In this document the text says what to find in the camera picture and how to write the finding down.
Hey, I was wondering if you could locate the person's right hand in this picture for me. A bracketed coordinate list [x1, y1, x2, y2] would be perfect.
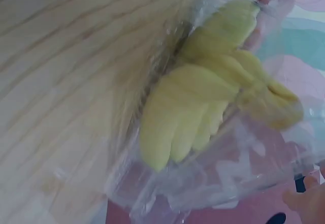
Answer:
[282, 162, 325, 220]

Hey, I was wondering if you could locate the yellow toy banana bunch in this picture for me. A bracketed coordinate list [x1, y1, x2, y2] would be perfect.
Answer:
[139, 0, 305, 172]

